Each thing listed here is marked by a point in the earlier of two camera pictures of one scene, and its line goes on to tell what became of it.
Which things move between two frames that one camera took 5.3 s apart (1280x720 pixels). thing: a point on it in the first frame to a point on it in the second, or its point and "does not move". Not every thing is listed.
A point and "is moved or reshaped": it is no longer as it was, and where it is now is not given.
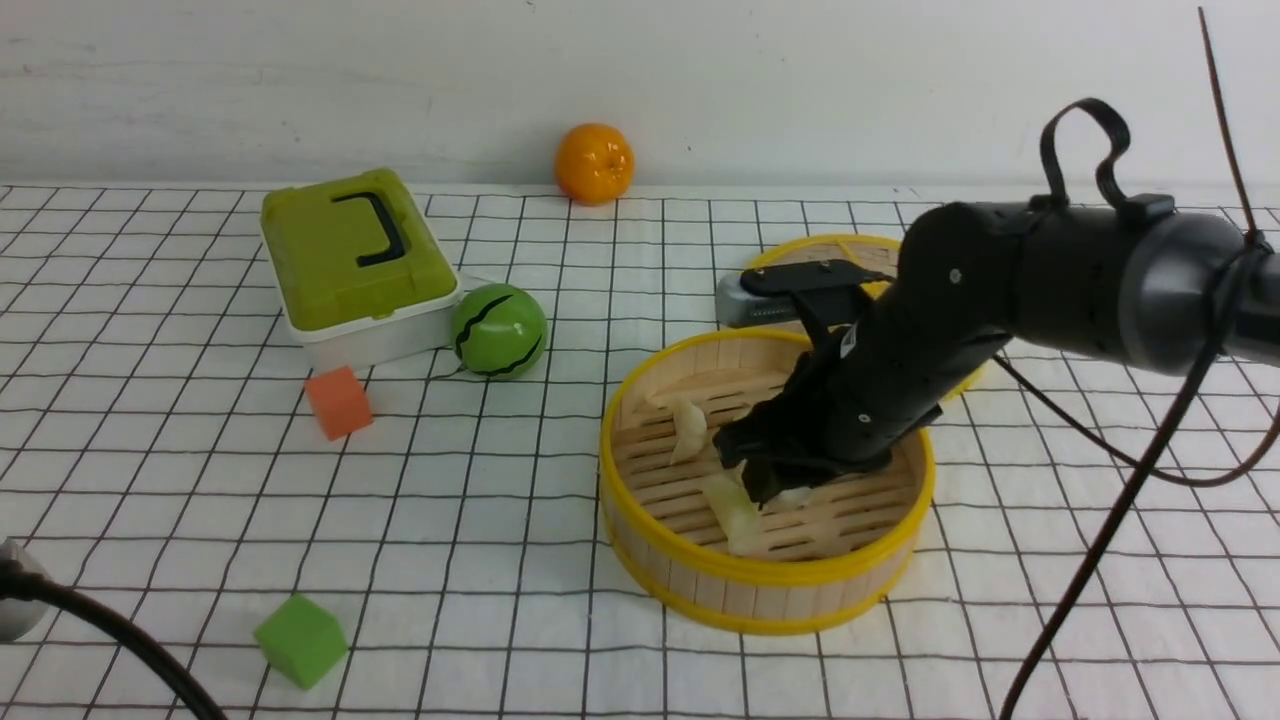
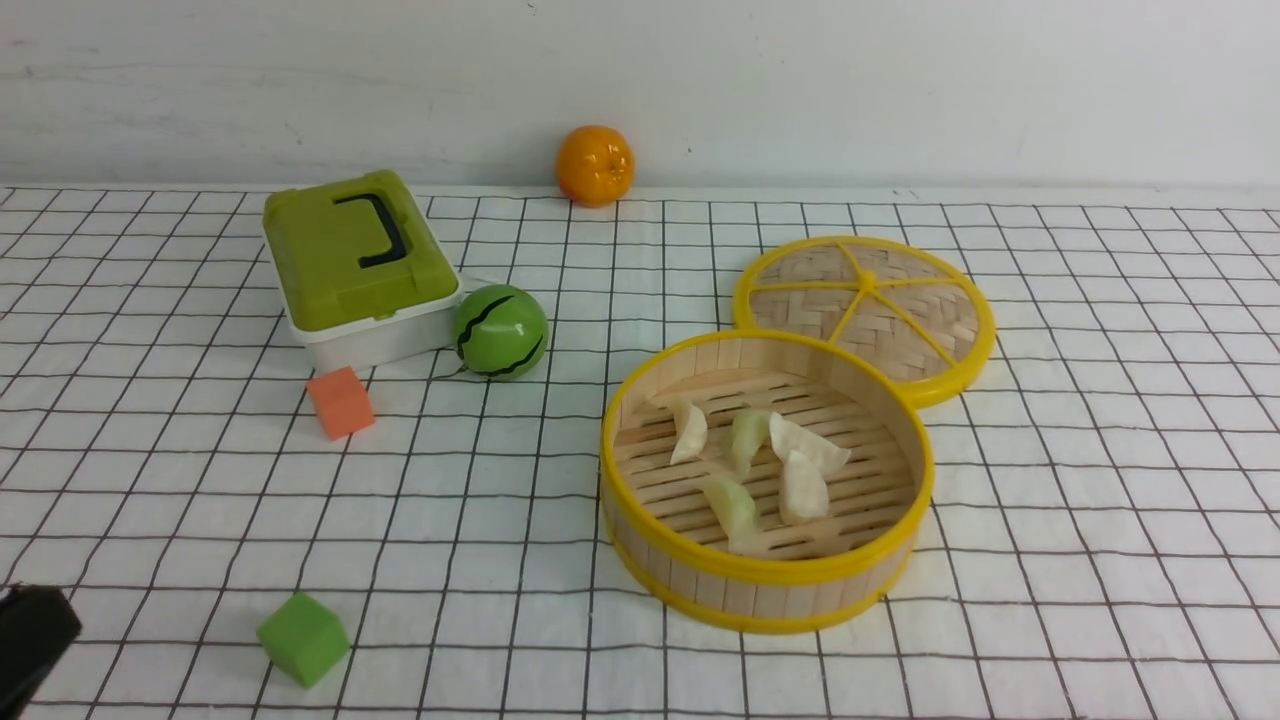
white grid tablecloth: [156, 437] does not move
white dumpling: [793, 497] is moved or reshaped
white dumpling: [690, 429] does not move
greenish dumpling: [733, 505] does not move
